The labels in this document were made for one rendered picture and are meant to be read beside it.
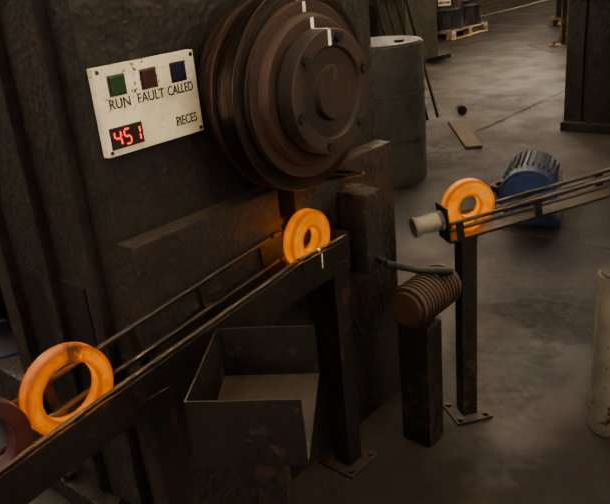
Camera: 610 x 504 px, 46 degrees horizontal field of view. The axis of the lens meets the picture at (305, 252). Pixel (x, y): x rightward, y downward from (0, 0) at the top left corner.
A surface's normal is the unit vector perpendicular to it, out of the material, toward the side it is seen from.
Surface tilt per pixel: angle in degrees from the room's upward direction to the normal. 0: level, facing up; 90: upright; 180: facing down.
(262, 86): 76
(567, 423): 0
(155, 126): 90
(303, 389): 5
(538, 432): 0
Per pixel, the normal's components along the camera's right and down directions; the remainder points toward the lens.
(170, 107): 0.75, 0.18
